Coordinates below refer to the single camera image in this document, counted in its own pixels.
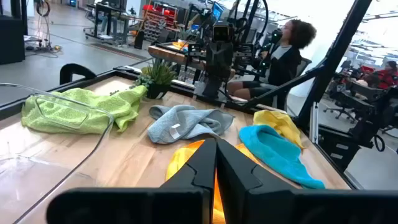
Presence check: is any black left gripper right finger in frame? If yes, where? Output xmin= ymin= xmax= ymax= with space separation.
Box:
xmin=216 ymin=138 xmax=398 ymax=224

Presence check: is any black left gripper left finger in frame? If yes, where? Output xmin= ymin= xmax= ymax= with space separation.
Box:
xmin=46 ymin=138 xmax=218 ymax=224

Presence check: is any orange microfiber towel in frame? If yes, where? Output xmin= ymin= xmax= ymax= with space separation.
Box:
xmin=165 ymin=139 xmax=261 ymax=224

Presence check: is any teal microfiber towel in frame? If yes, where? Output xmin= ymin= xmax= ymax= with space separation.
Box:
xmin=238 ymin=124 xmax=326 ymax=190

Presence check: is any grey microfiber towel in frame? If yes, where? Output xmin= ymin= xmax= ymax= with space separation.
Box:
xmin=146 ymin=104 xmax=234 ymax=145

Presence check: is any yellow microfiber towel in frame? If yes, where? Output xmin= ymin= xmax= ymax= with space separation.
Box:
xmin=252 ymin=110 xmax=304 ymax=149

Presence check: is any lime green microfiber towel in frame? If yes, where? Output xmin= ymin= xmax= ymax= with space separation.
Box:
xmin=21 ymin=85 xmax=149 ymax=135

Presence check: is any wooden workbench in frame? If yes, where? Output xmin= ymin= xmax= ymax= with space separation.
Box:
xmin=148 ymin=43 xmax=206 ymax=70

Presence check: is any person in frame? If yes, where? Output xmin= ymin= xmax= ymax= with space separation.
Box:
xmin=226 ymin=19 xmax=318 ymax=100
xmin=374 ymin=60 xmax=398 ymax=90

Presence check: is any potted succulent plant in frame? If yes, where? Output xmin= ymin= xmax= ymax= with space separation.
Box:
xmin=134 ymin=58 xmax=178 ymax=100

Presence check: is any red parts shelf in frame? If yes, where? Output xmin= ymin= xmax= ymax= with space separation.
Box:
xmin=142 ymin=2 xmax=180 ymax=43

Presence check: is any grey office chair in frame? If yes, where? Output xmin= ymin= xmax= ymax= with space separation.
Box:
xmin=272 ymin=57 xmax=313 ymax=111

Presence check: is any black metal stand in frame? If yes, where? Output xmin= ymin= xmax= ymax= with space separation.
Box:
xmin=317 ymin=81 xmax=398 ymax=172

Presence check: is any clear plastic bin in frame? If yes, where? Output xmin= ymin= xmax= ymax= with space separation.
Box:
xmin=0 ymin=82 xmax=115 ymax=224

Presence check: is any black cabinet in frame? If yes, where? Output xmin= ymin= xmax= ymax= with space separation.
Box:
xmin=0 ymin=0 xmax=28 ymax=65

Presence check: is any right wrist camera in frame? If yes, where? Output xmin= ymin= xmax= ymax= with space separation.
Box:
xmin=212 ymin=23 xmax=234 ymax=43

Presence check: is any black aluminium table frame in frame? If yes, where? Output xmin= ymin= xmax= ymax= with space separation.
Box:
xmin=0 ymin=0 xmax=374 ymax=190

